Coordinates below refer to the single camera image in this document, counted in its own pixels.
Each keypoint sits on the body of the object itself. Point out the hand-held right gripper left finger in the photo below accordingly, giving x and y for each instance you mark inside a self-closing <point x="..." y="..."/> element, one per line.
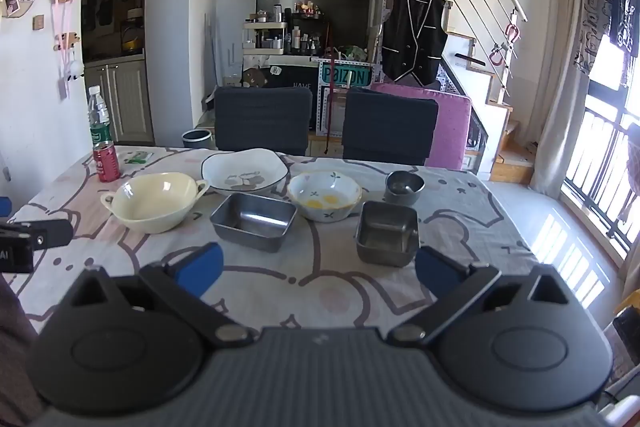
<point x="200" y="268"/>

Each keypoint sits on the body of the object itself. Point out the cream kitchen cabinet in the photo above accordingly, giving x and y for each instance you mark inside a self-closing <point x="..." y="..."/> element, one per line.
<point x="125" y="102"/>

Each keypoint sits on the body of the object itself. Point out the lemon print yellow-rimmed bowl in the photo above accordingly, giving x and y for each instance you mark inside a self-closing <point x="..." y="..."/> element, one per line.
<point x="325" y="193"/>

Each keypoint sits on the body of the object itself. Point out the white trolley shelf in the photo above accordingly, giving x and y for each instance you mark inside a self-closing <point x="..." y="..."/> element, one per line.
<point x="265" y="38"/>

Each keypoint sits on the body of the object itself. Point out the black bag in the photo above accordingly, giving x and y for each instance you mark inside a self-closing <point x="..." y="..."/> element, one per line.
<point x="630" y="332"/>

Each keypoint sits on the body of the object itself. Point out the black window railing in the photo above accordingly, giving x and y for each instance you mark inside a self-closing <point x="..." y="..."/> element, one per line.
<point x="600" y="167"/>

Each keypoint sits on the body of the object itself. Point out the black printed shirt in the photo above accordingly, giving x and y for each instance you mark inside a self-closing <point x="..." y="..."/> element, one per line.
<point x="622" y="2"/>

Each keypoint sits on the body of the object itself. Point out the round steel bowl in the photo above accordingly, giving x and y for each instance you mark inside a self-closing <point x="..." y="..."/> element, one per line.
<point x="400" y="197"/>

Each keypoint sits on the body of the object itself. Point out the white black-rimmed plate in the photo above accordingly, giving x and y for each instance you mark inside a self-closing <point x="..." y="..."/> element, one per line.
<point x="225" y="172"/>

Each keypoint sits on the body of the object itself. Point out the wooden staircase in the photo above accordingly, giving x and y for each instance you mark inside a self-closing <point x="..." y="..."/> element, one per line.
<point x="505" y="147"/>

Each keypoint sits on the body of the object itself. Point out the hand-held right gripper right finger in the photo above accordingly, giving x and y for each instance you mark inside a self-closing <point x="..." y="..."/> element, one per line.
<point x="435" y="269"/>

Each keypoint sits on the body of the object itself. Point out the patterned hanging garment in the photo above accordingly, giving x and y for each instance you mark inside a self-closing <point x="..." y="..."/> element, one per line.
<point x="592" y="17"/>

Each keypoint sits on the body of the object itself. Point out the clear water bottle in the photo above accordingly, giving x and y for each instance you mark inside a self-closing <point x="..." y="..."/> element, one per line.
<point x="98" y="117"/>

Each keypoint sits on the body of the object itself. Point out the rectangular steel tray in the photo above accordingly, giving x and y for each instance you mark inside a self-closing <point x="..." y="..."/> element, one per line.
<point x="235" y="232"/>

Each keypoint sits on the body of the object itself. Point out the teal sign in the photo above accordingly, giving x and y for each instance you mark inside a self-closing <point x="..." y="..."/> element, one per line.
<point x="345" y="76"/>

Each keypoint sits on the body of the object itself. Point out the square steel container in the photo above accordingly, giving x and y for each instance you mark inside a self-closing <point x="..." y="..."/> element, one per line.
<point x="385" y="253"/>

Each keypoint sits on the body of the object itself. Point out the person's dark clothing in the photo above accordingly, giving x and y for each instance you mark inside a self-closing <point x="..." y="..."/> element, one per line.
<point x="12" y="357"/>

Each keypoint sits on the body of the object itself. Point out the black white-trimmed vest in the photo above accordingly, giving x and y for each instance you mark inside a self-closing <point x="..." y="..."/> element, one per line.
<point x="415" y="37"/>

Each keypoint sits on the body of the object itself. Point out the green snack packet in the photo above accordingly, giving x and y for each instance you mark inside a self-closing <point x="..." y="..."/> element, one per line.
<point x="137" y="158"/>

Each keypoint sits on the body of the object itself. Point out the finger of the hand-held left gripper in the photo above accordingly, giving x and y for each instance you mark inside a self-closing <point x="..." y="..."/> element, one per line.
<point x="4" y="206"/>
<point x="47" y="234"/>

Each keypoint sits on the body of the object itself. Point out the red drink can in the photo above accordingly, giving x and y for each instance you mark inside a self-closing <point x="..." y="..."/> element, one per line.
<point x="106" y="163"/>

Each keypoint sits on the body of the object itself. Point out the yellow pot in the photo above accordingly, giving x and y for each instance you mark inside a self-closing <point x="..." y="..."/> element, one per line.
<point x="132" y="44"/>

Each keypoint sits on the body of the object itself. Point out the grey trash bin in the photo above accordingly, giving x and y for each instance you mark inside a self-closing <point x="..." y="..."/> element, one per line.
<point x="197" y="139"/>

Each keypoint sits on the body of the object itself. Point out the red carabiner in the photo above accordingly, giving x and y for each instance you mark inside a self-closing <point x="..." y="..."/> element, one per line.
<point x="496" y="55"/>
<point x="513" y="29"/>

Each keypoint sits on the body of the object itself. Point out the dark fabric chair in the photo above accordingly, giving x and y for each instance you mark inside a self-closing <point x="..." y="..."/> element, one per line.
<point x="390" y="127"/>
<point x="262" y="122"/>

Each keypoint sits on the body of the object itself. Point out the beige curtain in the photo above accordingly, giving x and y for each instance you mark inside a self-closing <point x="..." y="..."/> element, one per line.
<point x="560" y="82"/>

